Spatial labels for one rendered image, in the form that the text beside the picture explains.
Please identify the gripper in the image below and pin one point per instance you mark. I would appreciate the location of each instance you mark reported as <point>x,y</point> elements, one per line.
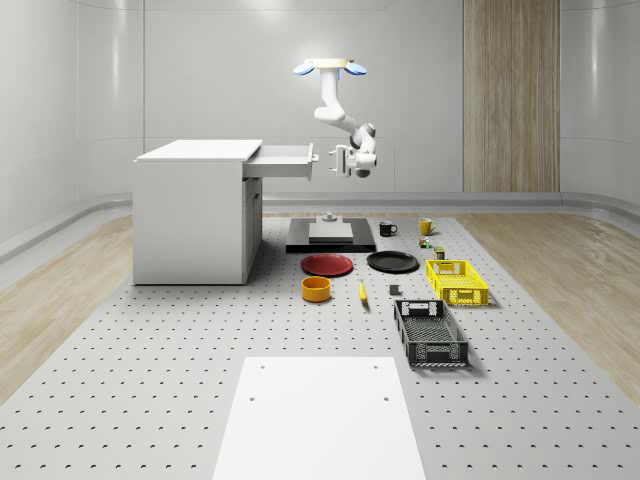
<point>342,160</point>

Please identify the white drawer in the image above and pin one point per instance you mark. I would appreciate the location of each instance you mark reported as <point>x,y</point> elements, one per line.
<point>280,167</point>

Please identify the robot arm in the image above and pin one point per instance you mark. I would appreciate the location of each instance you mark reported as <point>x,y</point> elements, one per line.
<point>330,100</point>

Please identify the black mug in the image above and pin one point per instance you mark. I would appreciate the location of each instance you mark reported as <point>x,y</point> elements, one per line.
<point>386,229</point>

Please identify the black stove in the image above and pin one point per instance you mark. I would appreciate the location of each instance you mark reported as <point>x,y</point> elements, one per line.
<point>300,240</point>

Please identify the red plate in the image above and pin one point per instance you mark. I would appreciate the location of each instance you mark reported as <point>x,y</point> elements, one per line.
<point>327,265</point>

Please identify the yellow mug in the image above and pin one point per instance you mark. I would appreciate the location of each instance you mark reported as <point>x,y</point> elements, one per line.
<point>426,227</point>

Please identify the black plate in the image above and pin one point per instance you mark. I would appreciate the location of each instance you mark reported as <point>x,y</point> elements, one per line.
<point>392,261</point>

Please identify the puzzle cube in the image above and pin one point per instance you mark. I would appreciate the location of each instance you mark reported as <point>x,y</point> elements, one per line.
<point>425,243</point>

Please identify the banana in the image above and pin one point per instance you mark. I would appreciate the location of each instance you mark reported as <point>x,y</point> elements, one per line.
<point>363,292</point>

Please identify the flat-sided can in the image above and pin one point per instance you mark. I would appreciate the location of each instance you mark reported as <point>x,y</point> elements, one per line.
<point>439,253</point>

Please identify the yellow bowl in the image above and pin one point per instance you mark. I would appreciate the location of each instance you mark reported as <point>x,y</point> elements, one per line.
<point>316,292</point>

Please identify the grey cube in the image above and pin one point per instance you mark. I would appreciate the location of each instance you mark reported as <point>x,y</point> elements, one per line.
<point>395,290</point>

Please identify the white cabinet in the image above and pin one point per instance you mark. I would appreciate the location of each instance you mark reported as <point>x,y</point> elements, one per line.
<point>190,225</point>

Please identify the yellow basket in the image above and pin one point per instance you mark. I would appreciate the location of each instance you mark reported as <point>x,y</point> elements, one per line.
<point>465,296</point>

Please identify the dark grey basket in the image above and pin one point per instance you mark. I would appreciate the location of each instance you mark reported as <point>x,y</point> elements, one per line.
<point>435,352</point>

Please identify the white board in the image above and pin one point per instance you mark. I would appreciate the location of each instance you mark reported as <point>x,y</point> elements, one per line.
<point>320,425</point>

